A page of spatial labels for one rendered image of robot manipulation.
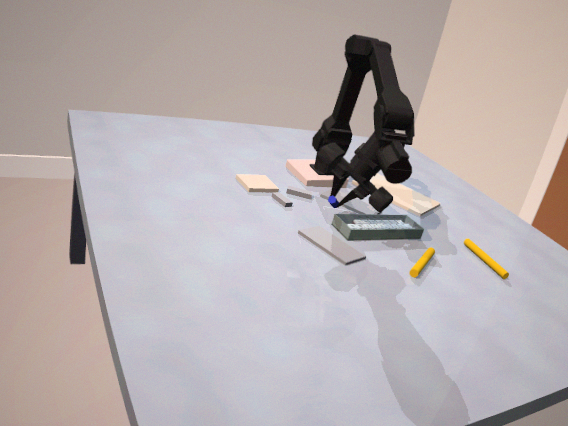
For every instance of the blue stylus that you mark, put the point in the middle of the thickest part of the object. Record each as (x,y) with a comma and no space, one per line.
(333,201)

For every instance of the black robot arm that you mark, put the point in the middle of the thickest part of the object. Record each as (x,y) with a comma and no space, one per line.
(392,109)

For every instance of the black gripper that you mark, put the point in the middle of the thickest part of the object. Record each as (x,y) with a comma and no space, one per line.
(362,168)

